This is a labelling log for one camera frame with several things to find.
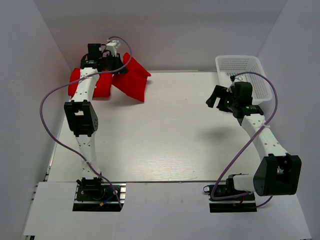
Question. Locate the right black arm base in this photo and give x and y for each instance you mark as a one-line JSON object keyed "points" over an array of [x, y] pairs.
{"points": [[233, 201]]}

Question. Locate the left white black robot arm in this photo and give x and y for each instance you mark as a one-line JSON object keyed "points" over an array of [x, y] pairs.
{"points": [[80, 114]]}

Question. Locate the white plastic basket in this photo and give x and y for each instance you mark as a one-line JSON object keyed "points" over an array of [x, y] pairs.
{"points": [[246, 68]]}

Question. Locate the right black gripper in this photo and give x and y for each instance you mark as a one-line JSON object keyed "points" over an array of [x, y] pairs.
{"points": [[219, 91]]}

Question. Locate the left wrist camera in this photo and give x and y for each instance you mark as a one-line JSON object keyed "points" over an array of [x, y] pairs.
{"points": [[112, 46]]}

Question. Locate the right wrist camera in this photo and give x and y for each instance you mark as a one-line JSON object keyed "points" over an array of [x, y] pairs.
{"points": [[233, 80]]}

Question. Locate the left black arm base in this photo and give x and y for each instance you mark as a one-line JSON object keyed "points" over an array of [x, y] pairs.
{"points": [[99, 199]]}

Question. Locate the folded red t shirt stack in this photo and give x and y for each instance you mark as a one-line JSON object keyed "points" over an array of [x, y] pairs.
{"points": [[102, 87]]}

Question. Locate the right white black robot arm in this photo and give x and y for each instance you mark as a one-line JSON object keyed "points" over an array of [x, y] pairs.
{"points": [[278, 172]]}

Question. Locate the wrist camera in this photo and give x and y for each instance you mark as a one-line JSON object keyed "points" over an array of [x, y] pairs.
{"points": [[112, 46], [233, 80]]}

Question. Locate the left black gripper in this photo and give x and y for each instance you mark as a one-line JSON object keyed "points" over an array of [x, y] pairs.
{"points": [[118, 61]]}

